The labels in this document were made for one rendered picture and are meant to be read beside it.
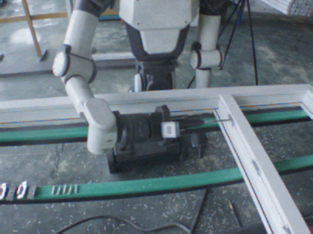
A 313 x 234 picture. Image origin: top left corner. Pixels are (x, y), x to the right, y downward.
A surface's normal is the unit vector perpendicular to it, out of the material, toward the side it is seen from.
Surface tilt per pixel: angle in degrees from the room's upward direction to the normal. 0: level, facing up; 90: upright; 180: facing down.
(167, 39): 85
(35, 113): 90
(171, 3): 85
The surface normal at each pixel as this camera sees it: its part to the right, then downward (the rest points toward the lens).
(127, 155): 0.18, -0.07
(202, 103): 0.14, 0.66
